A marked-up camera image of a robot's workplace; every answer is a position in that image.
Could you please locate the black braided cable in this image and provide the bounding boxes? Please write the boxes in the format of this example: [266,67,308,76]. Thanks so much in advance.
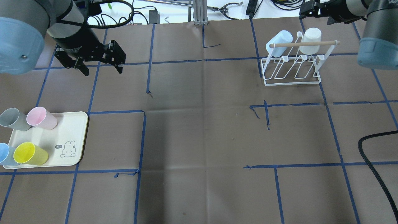
[358,131,398,222]

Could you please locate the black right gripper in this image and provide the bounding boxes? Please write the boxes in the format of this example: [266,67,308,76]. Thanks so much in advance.
[299,0,369,25]

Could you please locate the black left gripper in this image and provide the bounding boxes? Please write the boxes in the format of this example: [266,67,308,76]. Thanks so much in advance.
[54,27,126,77]

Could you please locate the cream rabbit print tray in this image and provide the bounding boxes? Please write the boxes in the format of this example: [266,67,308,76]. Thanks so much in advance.
[9,111,89,167]

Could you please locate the white wire cup rack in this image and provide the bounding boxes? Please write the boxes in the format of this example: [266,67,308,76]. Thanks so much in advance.
[260,31,337,86]

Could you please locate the black power adapter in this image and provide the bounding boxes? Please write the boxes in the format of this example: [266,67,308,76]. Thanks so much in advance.
[148,9,160,24]

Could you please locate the wooden rack dowel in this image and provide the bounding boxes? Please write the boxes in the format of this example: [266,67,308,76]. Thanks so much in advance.
[268,40,340,48]

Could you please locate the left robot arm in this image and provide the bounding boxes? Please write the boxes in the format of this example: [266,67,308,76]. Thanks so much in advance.
[0,0,127,76]

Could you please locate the pink plastic cup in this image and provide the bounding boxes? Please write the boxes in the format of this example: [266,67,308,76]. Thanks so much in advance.
[26,106,58,130]

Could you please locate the aluminium frame post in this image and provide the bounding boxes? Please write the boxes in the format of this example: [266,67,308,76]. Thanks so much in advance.
[193,0,208,25]

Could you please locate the grey plastic cup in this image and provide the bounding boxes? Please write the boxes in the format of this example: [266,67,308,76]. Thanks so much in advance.
[0,108,32,131]

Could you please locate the yellow plastic cup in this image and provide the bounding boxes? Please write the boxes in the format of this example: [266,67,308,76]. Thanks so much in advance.
[13,142,49,166]

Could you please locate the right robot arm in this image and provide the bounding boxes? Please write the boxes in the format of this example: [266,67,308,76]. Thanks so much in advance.
[299,0,398,70]

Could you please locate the white plastic cup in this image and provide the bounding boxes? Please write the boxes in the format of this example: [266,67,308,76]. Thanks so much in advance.
[299,27,322,55]

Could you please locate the light blue plastic cup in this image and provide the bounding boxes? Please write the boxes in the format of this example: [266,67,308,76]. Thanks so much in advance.
[266,30,293,57]

